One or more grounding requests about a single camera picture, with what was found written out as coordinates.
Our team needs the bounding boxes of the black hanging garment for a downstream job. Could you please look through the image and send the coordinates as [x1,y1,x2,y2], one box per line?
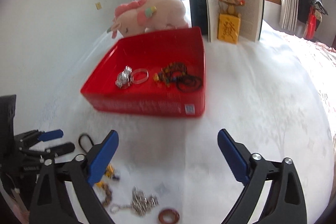
[298,0,319,24]

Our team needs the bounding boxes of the small bead bracelet gold charm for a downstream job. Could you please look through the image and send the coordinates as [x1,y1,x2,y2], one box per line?
[153,63,188,88]

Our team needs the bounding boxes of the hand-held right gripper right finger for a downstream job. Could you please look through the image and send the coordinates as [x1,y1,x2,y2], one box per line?
[217,129,307,224]

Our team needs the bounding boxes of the red hanging bag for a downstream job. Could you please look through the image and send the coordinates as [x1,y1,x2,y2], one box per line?
[303,13,319,39]

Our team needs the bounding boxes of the red tin box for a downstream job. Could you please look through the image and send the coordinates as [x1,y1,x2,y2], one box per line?
[80,26,206,118]

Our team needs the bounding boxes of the black bead necklace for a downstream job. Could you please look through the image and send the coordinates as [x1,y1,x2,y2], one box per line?
[176,74,203,94]

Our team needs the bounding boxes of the thin silver bangle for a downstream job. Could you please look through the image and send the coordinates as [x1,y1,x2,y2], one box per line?
[130,69,149,84]

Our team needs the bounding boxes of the silver wrist watch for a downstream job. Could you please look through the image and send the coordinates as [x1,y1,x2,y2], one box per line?
[115,66,132,88]

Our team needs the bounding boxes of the silver ball chain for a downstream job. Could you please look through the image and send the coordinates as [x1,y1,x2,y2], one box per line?
[109,187,159,216]

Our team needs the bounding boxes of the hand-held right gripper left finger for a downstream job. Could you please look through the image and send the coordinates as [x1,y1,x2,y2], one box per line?
[29,130,119,224]

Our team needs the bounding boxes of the large wooden bead bracelet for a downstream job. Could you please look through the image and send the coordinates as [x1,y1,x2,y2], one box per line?
[95,181,113,207]

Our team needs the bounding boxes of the black cord with gold charm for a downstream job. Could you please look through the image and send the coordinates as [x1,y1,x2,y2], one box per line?
[78,133,121,181]

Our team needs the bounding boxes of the paper mouse ornament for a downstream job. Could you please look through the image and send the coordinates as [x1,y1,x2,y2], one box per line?
[217,0,247,45]

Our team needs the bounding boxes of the pink unicorn plush toy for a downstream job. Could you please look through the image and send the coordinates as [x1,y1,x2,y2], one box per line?
[106,0,191,39]

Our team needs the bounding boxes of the brown wooden ring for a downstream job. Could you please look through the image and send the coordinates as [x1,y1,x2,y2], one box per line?
[158,209,181,224]

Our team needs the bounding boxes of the open dark green book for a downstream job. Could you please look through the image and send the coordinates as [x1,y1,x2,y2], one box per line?
[188,0,265,43]

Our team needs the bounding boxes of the pink floral blanket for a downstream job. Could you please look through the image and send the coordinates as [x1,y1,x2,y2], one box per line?
[273,30,336,146]

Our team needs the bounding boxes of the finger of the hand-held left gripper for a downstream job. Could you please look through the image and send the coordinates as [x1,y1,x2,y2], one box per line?
[20,142,76,161]
[16,130,64,147]

